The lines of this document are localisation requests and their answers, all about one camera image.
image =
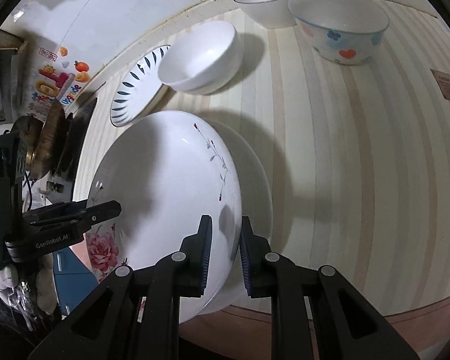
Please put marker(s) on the blue leaf pattern plate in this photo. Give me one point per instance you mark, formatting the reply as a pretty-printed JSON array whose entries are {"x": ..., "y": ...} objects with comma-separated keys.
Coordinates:
[{"x": 140, "y": 89}]

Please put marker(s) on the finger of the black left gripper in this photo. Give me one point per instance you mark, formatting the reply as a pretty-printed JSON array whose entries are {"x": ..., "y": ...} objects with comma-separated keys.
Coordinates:
[{"x": 101, "y": 211}]

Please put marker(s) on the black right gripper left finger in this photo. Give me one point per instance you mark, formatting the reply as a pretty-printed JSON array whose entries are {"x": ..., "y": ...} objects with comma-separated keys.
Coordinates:
[{"x": 194, "y": 273}]

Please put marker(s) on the white plate with red flowers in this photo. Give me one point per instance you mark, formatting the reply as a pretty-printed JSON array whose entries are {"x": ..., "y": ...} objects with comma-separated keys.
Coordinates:
[{"x": 167, "y": 171}]

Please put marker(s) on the colourful sticker sheet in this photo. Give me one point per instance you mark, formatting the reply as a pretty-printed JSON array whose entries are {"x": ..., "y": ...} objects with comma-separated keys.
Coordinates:
[{"x": 53, "y": 75}]

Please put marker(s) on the plain white bowl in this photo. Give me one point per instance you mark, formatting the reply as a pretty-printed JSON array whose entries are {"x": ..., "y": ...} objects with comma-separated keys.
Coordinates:
[{"x": 203, "y": 61}]

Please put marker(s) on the dark pans on wall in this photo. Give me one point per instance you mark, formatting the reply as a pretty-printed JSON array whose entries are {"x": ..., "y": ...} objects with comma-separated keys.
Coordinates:
[{"x": 53, "y": 145}]

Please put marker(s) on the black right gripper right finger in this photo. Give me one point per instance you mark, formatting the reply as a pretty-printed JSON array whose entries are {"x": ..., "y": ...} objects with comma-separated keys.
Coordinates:
[{"x": 253, "y": 249}]

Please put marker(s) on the brown label on tablecloth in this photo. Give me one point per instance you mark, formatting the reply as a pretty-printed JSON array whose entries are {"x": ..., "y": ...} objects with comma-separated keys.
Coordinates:
[{"x": 443, "y": 81}]

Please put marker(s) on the large white swirl plate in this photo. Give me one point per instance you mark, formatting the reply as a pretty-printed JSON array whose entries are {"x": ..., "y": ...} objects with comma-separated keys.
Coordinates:
[{"x": 257, "y": 205}]

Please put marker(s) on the white bowl with heart pattern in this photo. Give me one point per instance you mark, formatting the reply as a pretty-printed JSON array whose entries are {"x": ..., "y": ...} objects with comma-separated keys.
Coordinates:
[{"x": 347, "y": 32}]

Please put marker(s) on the gloved left hand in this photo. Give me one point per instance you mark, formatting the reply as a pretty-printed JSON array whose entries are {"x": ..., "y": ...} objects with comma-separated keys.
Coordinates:
[{"x": 30, "y": 291}]

